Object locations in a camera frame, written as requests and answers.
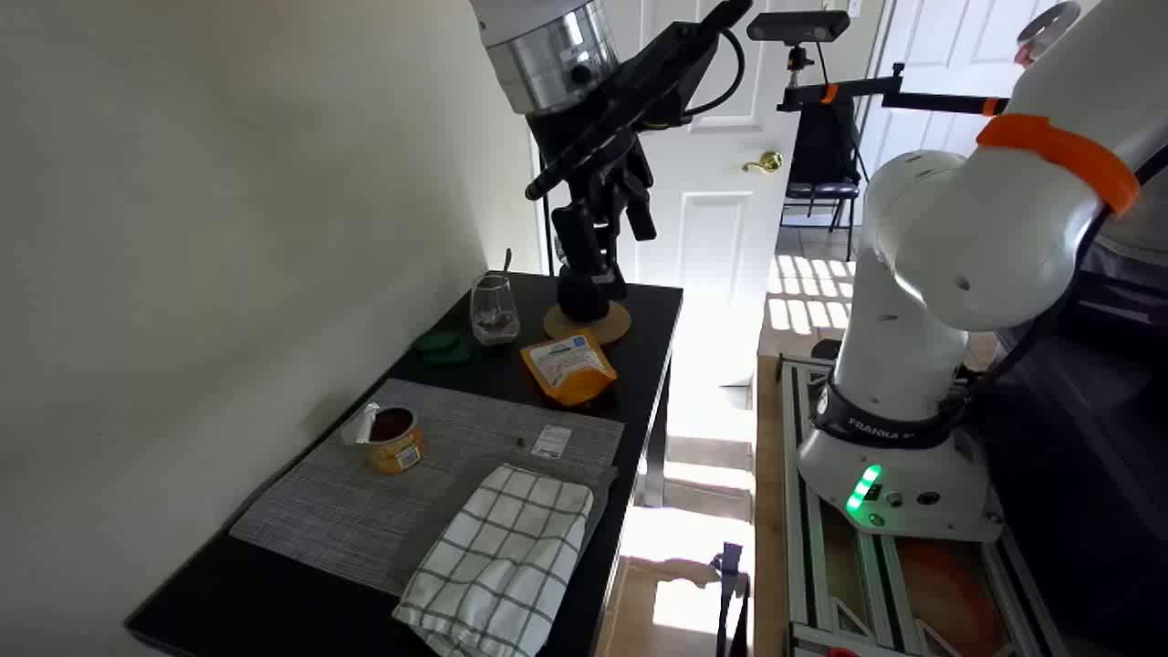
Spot orange tin can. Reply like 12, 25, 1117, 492
350, 399, 432, 481

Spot black table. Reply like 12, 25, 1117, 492
125, 269, 687, 657

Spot black mug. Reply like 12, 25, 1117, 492
554, 258, 632, 324

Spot clear glass jar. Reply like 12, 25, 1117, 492
466, 249, 526, 352

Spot round cork coaster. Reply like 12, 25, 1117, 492
541, 296, 635, 352

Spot dark upholstered furniture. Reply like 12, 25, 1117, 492
972, 229, 1168, 657

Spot white checked towel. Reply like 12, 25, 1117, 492
389, 460, 600, 657

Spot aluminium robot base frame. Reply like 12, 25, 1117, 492
776, 359, 1074, 657

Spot black folding chair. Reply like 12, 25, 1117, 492
776, 103, 868, 268

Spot wide orange strap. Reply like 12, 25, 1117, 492
976, 110, 1147, 219

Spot black stereo camera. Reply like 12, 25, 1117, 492
743, 11, 853, 49

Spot grey woven placemat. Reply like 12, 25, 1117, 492
231, 378, 627, 599

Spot black blue clamp stand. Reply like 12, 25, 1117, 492
707, 539, 751, 657

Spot small white paper tag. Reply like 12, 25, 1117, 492
529, 424, 577, 465

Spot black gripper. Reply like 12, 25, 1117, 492
523, 53, 687, 291

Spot white panel door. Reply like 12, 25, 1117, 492
534, 0, 909, 424

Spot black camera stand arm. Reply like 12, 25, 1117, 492
776, 42, 1016, 120

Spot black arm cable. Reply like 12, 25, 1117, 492
681, 25, 748, 123

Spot green round lid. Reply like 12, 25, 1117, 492
409, 324, 478, 369

